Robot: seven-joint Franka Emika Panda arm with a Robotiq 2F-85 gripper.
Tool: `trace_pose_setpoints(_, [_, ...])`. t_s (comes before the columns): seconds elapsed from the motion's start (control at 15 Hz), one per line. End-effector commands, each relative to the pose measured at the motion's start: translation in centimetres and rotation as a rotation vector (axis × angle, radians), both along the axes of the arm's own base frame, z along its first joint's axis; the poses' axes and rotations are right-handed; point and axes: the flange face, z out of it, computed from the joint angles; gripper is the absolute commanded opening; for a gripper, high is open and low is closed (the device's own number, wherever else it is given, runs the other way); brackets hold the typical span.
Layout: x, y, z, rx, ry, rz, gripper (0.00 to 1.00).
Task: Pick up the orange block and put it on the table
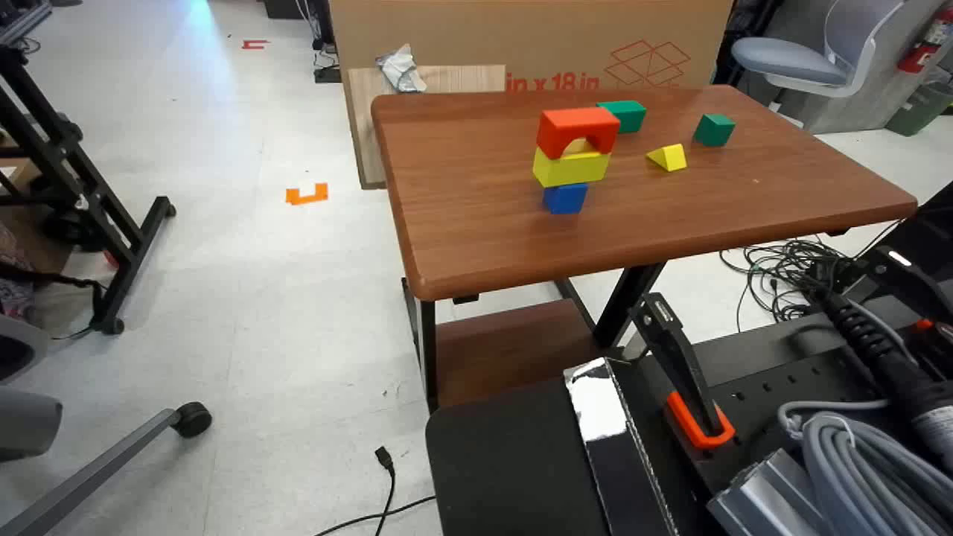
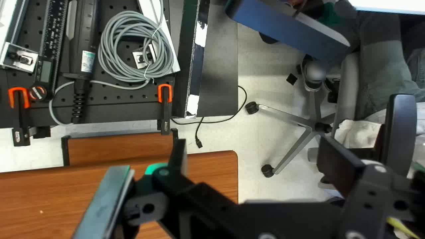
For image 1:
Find black clamp orange handle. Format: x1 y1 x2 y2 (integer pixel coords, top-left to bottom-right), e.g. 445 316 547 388
626 292 739 456

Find tangled floor wires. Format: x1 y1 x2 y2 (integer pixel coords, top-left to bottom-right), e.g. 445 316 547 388
719 234 866 325

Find brown wooden lower shelf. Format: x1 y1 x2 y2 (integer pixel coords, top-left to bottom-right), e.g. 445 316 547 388
431 298 604 411

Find black table leg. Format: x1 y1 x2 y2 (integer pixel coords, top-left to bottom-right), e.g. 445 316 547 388
592 262 669 350
398 277 442 411

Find blue cube block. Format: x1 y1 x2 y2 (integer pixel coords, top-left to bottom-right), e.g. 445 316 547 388
540 182 592 216

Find grey black office chair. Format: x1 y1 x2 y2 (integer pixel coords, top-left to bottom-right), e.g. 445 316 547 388
0 391 215 536

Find crumpled white plastic wrap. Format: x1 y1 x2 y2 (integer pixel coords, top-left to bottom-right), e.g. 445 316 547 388
372 42 431 99

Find green bin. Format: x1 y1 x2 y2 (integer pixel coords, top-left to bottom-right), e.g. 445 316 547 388
884 82 953 139

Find yellow wedge block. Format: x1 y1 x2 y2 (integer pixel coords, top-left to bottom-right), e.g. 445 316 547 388
644 139 690 175

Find red fire extinguisher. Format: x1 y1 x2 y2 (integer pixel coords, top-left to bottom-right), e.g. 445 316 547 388
896 3 946 78

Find black metal stand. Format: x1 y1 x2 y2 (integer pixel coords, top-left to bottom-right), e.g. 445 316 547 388
0 42 178 335

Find large cardboard box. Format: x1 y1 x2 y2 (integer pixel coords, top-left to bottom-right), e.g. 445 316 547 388
325 0 739 99

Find grey blue office chair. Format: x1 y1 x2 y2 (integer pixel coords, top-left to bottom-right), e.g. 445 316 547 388
730 0 936 130

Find green cube block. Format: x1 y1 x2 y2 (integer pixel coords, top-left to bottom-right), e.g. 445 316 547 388
690 111 739 148

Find orange arch block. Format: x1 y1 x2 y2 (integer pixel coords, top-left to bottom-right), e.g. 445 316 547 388
534 103 622 161

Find grey coiled cable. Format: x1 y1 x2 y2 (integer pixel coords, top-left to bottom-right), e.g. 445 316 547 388
771 396 953 536

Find black cable with plug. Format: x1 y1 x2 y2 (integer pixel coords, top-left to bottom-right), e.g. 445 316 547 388
314 444 442 536

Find yellow rectangular block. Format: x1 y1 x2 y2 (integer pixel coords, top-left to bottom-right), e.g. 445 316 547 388
529 145 613 190

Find green rectangular block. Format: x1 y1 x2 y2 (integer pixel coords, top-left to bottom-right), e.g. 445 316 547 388
595 99 650 136

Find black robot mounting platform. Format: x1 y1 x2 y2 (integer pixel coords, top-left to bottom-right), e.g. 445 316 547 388
427 316 953 536

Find thick black hose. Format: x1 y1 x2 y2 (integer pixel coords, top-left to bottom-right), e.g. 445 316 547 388
797 265 953 471

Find orange bracket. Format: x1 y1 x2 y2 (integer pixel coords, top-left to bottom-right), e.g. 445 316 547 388
284 182 330 209

